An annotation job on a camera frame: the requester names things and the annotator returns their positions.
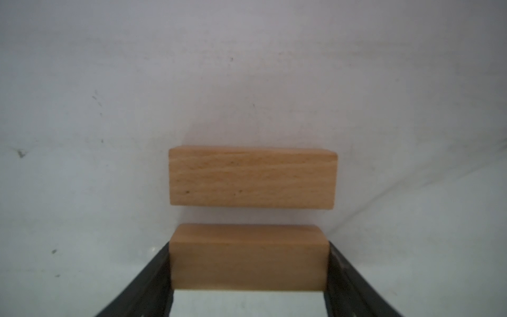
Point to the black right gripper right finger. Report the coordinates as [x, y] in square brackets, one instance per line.
[348, 294]

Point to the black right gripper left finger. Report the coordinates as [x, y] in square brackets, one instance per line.
[149, 294]

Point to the plain wood block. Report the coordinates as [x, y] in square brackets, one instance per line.
[260, 177]
[249, 257]

